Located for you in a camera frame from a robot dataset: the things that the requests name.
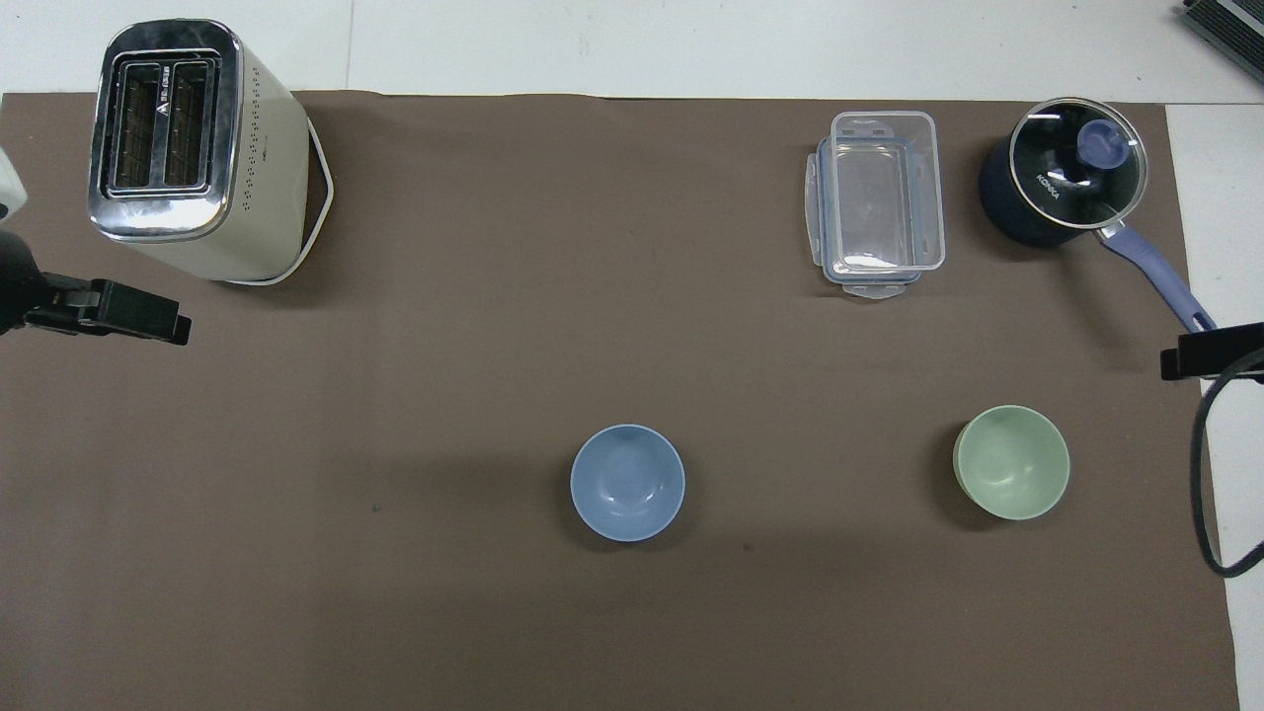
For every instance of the dark blue saucepan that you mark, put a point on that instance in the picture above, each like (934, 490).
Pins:
(1007, 212)

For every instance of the glass lid with blue knob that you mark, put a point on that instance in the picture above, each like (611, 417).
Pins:
(1081, 163)

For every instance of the clear lid with blue seal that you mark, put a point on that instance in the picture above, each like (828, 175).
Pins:
(816, 207)

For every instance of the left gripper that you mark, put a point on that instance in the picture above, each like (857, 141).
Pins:
(18, 281)

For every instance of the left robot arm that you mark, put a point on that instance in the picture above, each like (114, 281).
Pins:
(6, 188)

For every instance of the clear plastic container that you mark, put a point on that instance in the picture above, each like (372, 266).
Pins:
(884, 197)

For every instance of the green bowl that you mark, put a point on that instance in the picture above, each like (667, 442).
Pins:
(1011, 462)

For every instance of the silver two-slot toaster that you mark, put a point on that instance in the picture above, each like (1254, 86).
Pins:
(188, 148)

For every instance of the blue bowl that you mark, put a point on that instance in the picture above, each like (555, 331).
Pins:
(627, 483)

